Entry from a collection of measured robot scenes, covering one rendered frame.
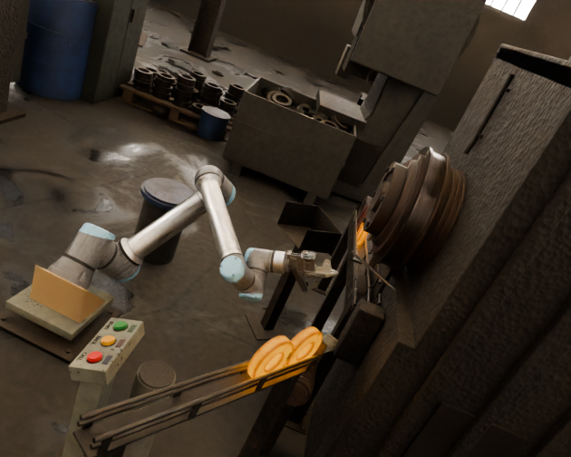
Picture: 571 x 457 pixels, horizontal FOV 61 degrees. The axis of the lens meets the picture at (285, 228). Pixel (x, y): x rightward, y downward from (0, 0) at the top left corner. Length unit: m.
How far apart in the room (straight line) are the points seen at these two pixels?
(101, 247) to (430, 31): 3.12
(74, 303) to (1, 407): 0.46
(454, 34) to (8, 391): 3.84
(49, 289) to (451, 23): 3.50
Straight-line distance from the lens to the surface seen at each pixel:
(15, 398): 2.19
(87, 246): 2.30
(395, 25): 4.32
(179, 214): 2.31
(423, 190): 1.66
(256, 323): 2.78
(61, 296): 2.30
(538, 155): 1.38
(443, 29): 4.40
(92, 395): 1.66
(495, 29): 12.00
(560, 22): 12.31
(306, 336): 1.55
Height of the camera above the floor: 1.69
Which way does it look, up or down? 26 degrees down
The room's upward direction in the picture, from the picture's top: 23 degrees clockwise
